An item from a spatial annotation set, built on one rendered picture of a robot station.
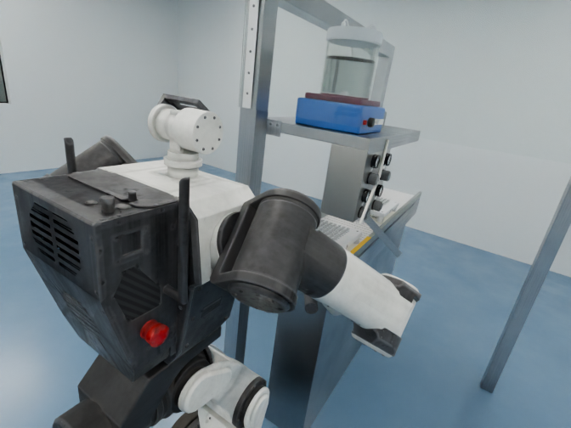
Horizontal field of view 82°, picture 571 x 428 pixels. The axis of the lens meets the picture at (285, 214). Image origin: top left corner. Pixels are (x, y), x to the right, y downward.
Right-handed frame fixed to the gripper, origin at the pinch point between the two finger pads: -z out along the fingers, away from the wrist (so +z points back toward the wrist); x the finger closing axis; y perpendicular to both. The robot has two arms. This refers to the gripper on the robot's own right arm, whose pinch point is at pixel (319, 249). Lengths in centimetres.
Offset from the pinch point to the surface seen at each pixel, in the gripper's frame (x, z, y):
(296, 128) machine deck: -36.8, -0.4, -12.2
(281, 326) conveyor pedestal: 43.4, -13.1, -7.9
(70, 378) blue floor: 97, -24, -106
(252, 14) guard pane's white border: -64, -2, -27
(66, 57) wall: -50, -391, -320
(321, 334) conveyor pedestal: 37.4, -4.0, 6.8
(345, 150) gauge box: -33.6, 7.9, 1.2
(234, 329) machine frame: 36.1, -0.5, -25.4
